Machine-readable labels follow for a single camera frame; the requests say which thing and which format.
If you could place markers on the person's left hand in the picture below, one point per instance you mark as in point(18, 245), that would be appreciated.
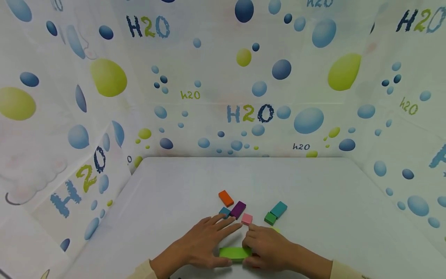
point(195, 248)

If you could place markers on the purple rectangular block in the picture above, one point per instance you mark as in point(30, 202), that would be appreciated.
point(238, 209)

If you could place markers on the light green rectangular block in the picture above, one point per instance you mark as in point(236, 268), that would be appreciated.
point(234, 252)

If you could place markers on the small blue block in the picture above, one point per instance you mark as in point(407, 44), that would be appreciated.
point(224, 211)

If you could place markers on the dark green block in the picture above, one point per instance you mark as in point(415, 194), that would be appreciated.
point(270, 218)

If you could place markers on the person's right fingers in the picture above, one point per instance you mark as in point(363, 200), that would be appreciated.
point(256, 234)

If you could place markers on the teal rectangular block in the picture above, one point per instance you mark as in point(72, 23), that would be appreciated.
point(278, 209)

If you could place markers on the person's right forearm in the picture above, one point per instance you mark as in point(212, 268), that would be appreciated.
point(324, 267)

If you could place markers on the person's left thumb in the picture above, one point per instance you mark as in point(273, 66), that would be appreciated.
point(217, 262)

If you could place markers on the person's left middle finger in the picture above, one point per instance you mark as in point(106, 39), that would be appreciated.
point(217, 223)

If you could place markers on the pink block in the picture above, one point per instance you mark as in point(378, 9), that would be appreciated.
point(246, 219)

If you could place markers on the person's left ring finger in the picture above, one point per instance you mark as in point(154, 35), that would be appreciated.
point(206, 223)

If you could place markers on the person's right hand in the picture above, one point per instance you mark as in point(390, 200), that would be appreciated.
point(273, 252)

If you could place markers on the person's left index finger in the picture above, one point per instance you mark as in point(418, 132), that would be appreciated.
point(228, 233)

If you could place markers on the person's left forearm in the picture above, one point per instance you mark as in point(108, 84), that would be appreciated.
point(153, 272)

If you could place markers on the yellow block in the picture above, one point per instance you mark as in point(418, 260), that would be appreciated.
point(276, 229)

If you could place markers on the person's right thumb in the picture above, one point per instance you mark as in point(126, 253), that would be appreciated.
point(251, 262)

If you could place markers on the orange rectangular block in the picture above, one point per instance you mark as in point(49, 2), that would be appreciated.
point(225, 198)

